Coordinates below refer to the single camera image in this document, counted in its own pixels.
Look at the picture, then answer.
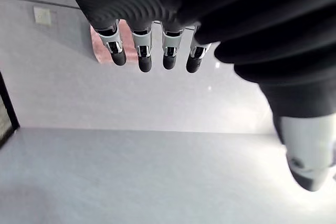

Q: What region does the grey wall cable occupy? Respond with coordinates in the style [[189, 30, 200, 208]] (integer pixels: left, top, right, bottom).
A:
[[0, 0, 81, 9]]

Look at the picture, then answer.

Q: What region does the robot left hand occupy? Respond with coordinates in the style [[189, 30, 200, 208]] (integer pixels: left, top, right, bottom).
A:
[[57, 0, 336, 192]]

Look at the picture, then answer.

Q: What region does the pink curtain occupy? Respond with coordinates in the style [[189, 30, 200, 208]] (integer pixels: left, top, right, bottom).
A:
[[90, 19, 140, 64]]

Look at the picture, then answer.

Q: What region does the white wall switch plate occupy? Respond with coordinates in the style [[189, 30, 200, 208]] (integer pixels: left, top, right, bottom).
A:
[[33, 6, 51, 27]]

